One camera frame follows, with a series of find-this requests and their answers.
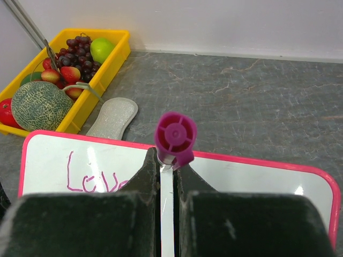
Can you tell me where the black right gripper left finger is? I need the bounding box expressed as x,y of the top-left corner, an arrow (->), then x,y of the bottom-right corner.
1,147 -> 161,256

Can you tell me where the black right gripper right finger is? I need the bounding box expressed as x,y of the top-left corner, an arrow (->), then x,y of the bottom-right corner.
174,166 -> 335,256

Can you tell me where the white marker purple cap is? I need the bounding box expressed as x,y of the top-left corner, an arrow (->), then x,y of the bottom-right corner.
154,111 -> 197,170

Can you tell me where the pink framed whiteboard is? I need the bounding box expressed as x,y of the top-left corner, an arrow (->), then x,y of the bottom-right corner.
18,131 -> 341,256

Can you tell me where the white whiteboard eraser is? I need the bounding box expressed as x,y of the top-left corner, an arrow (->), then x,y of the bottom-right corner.
86,97 -> 139,140

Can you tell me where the yellow plastic bin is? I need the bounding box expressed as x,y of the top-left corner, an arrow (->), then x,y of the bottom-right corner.
1,28 -> 130,137

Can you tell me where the green netted melon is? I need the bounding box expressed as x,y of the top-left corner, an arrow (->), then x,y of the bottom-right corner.
11,81 -> 73,132

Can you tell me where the red tomato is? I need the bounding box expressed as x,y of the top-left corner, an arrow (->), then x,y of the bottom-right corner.
1,98 -> 21,129

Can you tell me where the dark green lime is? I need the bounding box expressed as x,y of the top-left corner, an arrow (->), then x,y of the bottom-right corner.
20,71 -> 42,87

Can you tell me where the dark red grape bunch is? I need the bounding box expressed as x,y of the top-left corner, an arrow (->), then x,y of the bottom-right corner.
56,32 -> 101,82

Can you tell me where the light green apple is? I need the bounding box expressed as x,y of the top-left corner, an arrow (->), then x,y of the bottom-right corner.
90,37 -> 115,64

